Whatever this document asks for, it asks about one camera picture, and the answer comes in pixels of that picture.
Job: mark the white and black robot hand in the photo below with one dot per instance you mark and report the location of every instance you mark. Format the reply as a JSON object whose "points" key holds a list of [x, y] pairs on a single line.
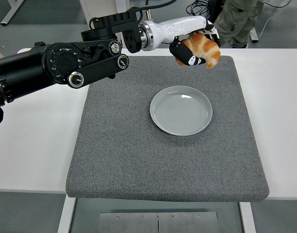
{"points": [[182, 25]]}

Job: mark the golden croissant bread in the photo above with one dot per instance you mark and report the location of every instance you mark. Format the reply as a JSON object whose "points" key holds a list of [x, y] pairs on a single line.
{"points": [[209, 48]]}

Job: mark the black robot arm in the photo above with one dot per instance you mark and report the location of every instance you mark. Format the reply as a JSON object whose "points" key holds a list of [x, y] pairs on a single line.
{"points": [[29, 70]]}

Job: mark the round grey plate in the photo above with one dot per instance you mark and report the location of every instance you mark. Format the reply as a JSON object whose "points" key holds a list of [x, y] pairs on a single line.
{"points": [[181, 111]]}

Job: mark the person in olive trousers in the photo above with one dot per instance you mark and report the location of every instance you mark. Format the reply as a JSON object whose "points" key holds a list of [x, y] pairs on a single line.
{"points": [[238, 21]]}

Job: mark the white desk leg with foot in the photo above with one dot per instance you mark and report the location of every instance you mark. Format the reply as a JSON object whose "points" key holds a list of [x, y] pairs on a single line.
{"points": [[254, 36]]}

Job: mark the white cabinet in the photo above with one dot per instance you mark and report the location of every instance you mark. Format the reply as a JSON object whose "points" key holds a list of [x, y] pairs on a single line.
{"points": [[102, 7]]}

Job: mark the grey felt mat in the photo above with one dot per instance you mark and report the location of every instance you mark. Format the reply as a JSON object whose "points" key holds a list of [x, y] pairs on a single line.
{"points": [[138, 157]]}

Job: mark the white table leg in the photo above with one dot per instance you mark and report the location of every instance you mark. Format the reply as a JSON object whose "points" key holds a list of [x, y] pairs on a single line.
{"points": [[247, 218], [66, 213]]}

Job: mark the white desk leg frame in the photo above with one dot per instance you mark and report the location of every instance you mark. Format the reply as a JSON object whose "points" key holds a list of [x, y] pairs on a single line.
{"points": [[11, 13]]}

